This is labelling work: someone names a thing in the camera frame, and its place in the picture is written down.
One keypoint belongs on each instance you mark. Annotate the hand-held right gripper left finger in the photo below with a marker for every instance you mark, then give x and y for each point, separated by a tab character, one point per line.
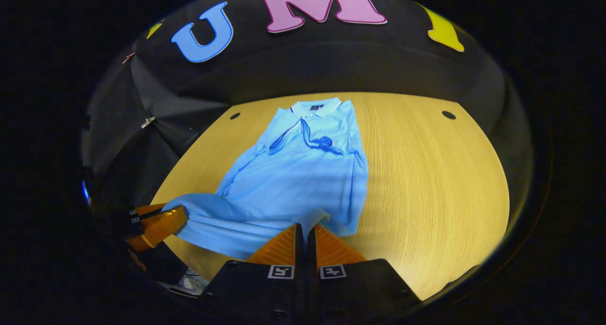
299	249

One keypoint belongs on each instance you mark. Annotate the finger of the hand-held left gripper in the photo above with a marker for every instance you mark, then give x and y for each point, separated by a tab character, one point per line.
149	207
158	228

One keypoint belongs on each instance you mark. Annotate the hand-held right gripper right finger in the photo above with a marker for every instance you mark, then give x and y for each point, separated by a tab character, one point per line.
311	254

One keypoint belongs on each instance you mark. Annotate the light blue T-shirt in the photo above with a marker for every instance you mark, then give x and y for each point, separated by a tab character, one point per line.
303	183

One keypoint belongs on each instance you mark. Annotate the white mesh shoe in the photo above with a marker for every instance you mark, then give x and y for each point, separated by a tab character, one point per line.
191	282

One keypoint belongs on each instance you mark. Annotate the small silver clip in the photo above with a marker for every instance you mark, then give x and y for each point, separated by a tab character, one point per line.
147	122

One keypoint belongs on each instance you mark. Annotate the small copper clip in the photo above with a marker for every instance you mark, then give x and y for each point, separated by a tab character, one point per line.
128	57

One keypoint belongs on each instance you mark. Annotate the black backdrop cloth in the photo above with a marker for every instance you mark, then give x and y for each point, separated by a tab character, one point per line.
331	60

